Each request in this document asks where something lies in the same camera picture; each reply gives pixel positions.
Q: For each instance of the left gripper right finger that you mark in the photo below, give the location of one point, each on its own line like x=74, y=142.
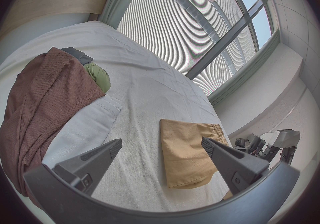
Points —
x=235, y=168

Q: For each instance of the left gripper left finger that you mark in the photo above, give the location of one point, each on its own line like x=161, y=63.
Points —
x=85, y=168

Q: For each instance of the tan shorts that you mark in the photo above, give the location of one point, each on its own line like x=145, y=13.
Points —
x=185, y=148

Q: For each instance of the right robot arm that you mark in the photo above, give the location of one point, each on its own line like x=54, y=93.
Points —
x=285, y=137

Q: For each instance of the bed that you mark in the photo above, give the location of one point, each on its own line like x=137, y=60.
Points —
x=150, y=88

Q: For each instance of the white pillow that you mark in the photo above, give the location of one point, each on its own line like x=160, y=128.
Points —
x=87, y=123

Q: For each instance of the brown garment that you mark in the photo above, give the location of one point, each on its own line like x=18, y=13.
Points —
x=45, y=105

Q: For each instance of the green garment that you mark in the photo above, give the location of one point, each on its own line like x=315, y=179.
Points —
x=98, y=78

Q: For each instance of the black garment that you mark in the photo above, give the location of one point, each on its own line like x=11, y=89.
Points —
x=75, y=54

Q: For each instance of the window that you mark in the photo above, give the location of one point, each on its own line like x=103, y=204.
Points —
x=187, y=23

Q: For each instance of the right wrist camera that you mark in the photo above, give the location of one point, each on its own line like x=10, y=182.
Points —
x=240, y=141

